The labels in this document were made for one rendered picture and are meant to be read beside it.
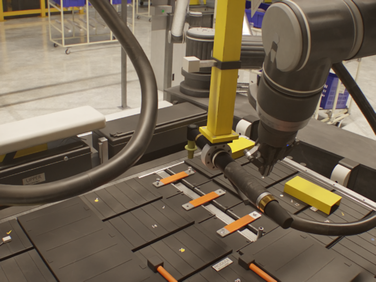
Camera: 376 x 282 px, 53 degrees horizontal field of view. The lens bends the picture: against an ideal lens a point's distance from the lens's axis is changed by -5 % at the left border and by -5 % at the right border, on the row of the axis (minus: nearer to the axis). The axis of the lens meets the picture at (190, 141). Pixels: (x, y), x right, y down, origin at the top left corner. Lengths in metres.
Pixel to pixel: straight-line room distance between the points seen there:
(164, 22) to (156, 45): 1.13
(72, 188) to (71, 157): 0.64
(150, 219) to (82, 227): 0.18
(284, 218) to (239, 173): 0.19
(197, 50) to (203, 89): 0.22
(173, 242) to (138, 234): 0.09
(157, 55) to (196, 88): 2.84
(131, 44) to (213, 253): 0.53
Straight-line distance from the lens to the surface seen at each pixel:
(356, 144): 1.95
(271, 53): 0.63
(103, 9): 0.74
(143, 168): 1.33
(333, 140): 1.94
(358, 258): 1.07
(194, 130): 1.20
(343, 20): 0.62
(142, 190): 1.19
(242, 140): 1.46
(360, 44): 0.65
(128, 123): 1.38
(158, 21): 3.90
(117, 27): 0.73
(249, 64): 2.29
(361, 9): 0.65
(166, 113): 1.47
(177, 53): 4.92
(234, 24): 0.97
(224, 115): 1.03
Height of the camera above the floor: 1.66
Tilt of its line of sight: 26 degrees down
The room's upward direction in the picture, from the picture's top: 4 degrees clockwise
